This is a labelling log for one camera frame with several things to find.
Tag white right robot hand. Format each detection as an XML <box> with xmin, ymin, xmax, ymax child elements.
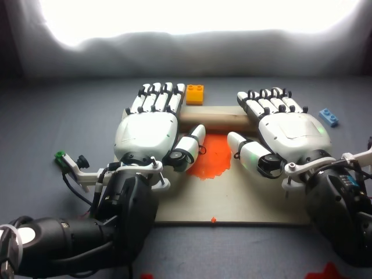
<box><xmin>227</xmin><ymin>86</ymin><xmax>333</xmax><ymax>179</ymax></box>

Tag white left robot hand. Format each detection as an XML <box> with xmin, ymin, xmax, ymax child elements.
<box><xmin>112</xmin><ymin>82</ymin><xmax>208</xmax><ymax>173</ymax></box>

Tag wooden rolling pin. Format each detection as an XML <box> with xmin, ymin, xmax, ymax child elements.
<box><xmin>178</xmin><ymin>113</ymin><xmax>259</xmax><ymax>135</ymax></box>

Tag blue flat toy brick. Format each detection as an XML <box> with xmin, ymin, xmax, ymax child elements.
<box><xmin>319</xmin><ymin>108</ymin><xmax>340</xmax><ymax>128</ymax></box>

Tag orange toy brick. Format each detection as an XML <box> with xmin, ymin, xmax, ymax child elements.
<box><xmin>185</xmin><ymin>84</ymin><xmax>206</xmax><ymax>106</ymax></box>

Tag flat orange clay dough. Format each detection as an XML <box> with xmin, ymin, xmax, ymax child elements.
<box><xmin>185</xmin><ymin>133</ymin><xmax>233</xmax><ymax>180</ymax></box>

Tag white backdrop cloth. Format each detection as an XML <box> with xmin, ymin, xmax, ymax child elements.
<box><xmin>5</xmin><ymin>0</ymin><xmax>372</xmax><ymax>78</ymax></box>

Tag green toy brick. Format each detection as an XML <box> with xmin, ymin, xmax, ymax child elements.
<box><xmin>53</xmin><ymin>150</ymin><xmax>68</xmax><ymax>167</ymax></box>

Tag light wooden board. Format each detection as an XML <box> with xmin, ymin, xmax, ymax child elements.
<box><xmin>115</xmin><ymin>105</ymin><xmax>311</xmax><ymax>227</ymax></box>

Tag grey table cloth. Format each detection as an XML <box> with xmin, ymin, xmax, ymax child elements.
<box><xmin>0</xmin><ymin>75</ymin><xmax>372</xmax><ymax>279</ymax></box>

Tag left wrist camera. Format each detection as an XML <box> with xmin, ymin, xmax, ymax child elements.
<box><xmin>60</xmin><ymin>153</ymin><xmax>90</xmax><ymax>187</ymax></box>

